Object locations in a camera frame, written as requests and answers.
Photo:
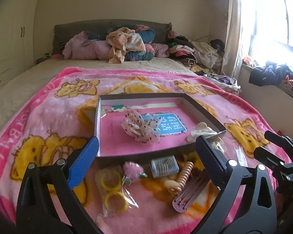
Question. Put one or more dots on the orange floral cloth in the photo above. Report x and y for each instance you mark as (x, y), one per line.
(122, 41)

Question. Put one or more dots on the clear plastic packet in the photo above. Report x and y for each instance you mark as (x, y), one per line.
(242, 157)

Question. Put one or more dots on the pink dotted fabric bow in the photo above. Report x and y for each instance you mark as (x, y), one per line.
(142, 130)

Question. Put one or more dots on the grey cardboard box tray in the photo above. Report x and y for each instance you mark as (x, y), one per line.
(179, 113)

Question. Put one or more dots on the pink pyjama pile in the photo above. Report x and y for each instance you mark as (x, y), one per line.
(80, 47)

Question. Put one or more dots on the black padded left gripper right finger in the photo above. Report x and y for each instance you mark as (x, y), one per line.
(245, 203)

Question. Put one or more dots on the white bead clips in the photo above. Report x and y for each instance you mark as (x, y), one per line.
(218, 144)

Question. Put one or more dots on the teal floral pillow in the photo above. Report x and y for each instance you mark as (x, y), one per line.
(148, 36)

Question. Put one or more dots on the laundry basket with clothes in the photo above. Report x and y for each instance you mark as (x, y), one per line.
(226, 83)

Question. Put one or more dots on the beige bed sheet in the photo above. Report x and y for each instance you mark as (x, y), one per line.
(20, 89)

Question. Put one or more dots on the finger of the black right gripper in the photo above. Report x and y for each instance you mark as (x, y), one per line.
(282, 160)

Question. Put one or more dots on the dark grey headboard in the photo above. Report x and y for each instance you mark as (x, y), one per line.
(63, 32)

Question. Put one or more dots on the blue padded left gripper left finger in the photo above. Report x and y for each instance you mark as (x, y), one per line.
(36, 212)

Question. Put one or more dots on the clothes pile on bed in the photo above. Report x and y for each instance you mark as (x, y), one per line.
(194, 55)

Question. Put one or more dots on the person's left hand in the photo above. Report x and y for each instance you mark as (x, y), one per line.
(103, 226)

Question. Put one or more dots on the white wardrobe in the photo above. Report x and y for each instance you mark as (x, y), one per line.
(16, 38)

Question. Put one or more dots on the dark clothes on windowsill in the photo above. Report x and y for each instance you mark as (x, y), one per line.
(272, 74)

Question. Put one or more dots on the pink fluffy hair clip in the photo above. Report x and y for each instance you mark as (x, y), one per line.
(132, 173)

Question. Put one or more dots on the dark red comb hair clip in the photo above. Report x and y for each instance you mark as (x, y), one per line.
(190, 192)

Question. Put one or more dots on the yellow rings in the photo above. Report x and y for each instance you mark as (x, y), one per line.
(113, 189)

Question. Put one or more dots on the pink cartoon bear blanket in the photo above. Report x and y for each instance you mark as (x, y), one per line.
(52, 124)

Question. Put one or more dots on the blue small box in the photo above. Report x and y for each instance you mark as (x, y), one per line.
(164, 166)

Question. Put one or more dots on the white cloud claw clip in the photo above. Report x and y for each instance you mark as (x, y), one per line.
(201, 129)

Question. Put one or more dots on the cream curtain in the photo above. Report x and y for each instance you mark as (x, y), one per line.
(231, 63)

